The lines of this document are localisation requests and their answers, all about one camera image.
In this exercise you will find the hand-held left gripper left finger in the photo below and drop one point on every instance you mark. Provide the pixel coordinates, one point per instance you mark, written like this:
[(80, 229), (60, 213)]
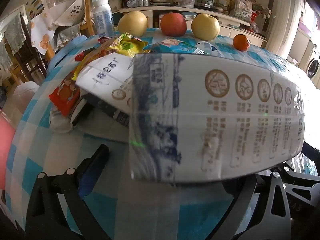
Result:
[(86, 180)]

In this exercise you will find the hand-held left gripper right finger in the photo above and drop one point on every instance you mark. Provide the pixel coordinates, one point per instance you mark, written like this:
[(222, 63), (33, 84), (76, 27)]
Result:
[(250, 200)]

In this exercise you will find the black gold snack packet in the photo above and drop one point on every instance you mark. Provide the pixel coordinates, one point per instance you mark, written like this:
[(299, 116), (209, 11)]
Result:
[(100, 110)]

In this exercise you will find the pink plastic basin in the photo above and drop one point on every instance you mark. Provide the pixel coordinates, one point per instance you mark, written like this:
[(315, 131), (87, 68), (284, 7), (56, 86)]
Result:
[(6, 150)]

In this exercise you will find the orange cartoon snack packet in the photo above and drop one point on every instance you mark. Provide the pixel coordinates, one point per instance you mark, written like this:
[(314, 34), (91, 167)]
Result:
[(65, 95)]

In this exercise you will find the white milk carton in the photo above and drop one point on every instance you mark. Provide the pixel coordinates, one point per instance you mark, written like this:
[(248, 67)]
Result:
[(105, 77), (200, 117)]

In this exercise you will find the red snack packet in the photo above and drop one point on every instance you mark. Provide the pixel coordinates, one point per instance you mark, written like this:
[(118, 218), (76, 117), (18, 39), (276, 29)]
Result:
[(80, 56)]

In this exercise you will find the yellow snack packet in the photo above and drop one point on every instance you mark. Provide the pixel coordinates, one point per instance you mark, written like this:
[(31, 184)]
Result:
[(125, 46)]

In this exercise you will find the small bottle blue cap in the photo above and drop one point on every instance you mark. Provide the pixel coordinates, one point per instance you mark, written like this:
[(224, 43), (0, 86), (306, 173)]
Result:
[(207, 47)]

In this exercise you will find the blue snack packet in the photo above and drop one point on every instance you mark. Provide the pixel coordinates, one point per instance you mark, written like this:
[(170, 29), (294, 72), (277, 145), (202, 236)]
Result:
[(175, 45)]

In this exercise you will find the blue checkered tablecloth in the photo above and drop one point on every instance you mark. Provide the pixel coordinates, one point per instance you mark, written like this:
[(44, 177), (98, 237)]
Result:
[(62, 150)]

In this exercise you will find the grey white stool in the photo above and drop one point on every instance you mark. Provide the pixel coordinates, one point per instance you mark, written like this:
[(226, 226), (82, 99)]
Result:
[(26, 95)]

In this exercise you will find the washing machine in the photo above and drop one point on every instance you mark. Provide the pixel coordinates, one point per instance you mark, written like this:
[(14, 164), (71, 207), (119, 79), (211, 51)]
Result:
[(313, 65)]

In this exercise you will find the dark wooden chair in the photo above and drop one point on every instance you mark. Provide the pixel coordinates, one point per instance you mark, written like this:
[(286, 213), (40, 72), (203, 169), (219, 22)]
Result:
[(27, 52)]

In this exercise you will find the orange print dining tablecloth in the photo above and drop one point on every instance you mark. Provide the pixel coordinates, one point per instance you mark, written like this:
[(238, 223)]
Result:
[(43, 37)]

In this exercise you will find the orange tangerine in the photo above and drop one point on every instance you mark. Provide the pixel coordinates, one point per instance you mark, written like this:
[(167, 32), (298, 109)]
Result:
[(241, 42)]

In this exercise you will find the yellow pear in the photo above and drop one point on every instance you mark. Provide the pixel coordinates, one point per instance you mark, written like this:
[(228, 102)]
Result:
[(205, 27), (132, 23)]

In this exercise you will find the white plastic bottle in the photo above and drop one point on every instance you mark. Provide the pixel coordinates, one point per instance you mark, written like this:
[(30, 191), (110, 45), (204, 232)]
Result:
[(102, 17)]

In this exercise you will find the white mesh food cover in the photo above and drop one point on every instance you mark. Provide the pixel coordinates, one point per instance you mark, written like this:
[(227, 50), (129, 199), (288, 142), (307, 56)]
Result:
[(62, 12)]

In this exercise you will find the white tv cabinet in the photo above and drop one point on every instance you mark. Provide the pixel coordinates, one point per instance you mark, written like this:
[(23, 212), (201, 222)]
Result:
[(230, 28)]

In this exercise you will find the light wooden chair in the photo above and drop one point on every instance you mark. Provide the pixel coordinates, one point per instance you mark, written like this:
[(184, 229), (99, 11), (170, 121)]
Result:
[(87, 7)]

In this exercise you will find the red apple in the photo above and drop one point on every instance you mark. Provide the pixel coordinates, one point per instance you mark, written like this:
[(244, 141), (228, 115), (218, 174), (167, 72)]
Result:
[(173, 24)]

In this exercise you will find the group of small glass jars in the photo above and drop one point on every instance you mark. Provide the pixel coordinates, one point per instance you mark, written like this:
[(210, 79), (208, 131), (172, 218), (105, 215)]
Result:
[(137, 2)]

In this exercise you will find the printed plastic bag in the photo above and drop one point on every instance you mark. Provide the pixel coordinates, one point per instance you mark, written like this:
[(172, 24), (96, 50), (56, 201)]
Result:
[(243, 6)]

